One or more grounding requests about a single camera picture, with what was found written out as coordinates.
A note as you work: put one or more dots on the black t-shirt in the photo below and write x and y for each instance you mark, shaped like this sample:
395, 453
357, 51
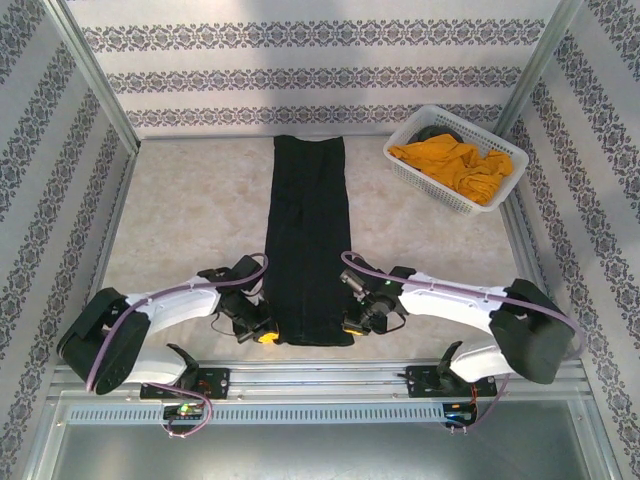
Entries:
307, 225

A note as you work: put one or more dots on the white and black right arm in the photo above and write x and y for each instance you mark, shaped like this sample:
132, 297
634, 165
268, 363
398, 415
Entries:
530, 330

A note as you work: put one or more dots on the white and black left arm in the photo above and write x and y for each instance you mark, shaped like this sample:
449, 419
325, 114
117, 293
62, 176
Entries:
105, 340

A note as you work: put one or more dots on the small controller board green light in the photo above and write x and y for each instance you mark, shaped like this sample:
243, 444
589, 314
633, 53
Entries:
184, 411

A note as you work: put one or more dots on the grey metal base panel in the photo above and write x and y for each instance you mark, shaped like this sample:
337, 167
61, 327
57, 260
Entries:
320, 455

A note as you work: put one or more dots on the small controller board blue light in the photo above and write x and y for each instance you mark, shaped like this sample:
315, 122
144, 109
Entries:
460, 412

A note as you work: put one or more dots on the white plastic basket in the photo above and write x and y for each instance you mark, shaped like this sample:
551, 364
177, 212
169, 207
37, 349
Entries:
400, 165

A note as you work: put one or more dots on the yellow t-shirt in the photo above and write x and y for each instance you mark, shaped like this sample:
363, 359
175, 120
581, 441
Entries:
460, 167

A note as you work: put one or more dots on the dark grey t-shirt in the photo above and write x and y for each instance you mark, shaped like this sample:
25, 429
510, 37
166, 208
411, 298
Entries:
435, 132

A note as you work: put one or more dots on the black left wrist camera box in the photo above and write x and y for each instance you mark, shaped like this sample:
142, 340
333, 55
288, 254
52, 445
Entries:
248, 270

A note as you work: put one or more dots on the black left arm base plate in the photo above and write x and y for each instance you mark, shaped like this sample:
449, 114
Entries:
215, 382

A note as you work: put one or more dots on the aluminium mounting rail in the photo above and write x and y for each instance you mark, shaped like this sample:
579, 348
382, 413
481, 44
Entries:
320, 375

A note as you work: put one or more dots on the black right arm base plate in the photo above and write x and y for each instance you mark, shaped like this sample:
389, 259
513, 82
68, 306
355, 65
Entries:
422, 382

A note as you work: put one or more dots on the aluminium side frame rail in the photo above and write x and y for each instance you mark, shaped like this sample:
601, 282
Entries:
525, 240

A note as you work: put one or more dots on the aluminium back frame rail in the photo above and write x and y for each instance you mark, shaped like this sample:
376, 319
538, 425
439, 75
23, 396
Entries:
210, 136

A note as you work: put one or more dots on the aluminium frame post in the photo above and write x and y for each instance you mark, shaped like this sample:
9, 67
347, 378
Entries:
95, 75
537, 65

